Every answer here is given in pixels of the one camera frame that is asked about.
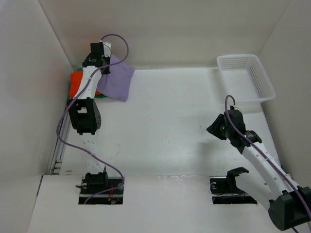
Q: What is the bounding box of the green t shirt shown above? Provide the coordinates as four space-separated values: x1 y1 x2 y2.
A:
75 68 105 99

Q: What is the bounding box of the lavender t shirt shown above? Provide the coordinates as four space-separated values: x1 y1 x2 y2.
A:
97 62 135 102

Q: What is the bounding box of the orange t shirt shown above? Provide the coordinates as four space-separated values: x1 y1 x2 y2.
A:
69 70 83 99

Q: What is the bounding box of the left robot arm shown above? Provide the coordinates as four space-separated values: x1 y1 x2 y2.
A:
69 41 111 194

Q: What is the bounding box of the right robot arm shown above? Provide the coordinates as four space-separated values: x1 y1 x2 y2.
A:
207 106 311 231

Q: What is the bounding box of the white plastic laundry basket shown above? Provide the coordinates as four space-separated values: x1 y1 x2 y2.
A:
217 54 276 105

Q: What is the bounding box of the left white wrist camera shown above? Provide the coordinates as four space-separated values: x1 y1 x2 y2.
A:
102 42 112 58

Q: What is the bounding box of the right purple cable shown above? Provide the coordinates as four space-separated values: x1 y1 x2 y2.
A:
225 94 311 233

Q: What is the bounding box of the purple cable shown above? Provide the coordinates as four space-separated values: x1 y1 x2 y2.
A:
56 33 129 204
225 94 311 233

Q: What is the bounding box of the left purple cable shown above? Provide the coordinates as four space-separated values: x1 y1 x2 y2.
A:
56 33 129 204

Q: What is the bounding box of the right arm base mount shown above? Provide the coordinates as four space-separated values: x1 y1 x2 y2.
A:
209 167 257 204

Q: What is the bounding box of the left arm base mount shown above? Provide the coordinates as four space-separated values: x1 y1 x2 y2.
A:
76 177 124 205

